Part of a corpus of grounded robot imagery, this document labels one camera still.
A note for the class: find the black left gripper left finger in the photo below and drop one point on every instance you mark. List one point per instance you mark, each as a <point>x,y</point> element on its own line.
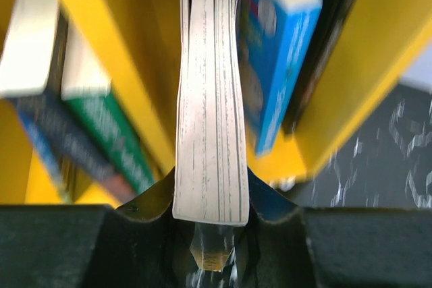
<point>92,245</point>

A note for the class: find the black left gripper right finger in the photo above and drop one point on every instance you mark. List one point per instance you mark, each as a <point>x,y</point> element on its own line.
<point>286,245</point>

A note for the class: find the orange 130-storey treehouse book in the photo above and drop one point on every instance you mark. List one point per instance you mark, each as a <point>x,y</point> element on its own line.
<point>211,175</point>

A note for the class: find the green 104-storey treehouse book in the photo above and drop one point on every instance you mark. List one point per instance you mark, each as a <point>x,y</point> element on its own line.
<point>88,91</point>

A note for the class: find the dark Tale of Two Cities book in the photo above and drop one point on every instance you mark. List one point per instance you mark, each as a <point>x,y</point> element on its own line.
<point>32,64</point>

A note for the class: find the light blue treehouse book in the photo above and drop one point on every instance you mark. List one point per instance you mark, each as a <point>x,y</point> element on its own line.
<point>273,38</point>

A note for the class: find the dark Three book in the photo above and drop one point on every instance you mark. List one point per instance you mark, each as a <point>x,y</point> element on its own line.
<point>328,29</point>

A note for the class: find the blue Animal Farm book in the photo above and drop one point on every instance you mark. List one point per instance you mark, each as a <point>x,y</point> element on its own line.
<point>62,172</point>

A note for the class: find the yellow two-compartment shelf box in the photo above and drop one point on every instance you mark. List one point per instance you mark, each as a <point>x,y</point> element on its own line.
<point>364,140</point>

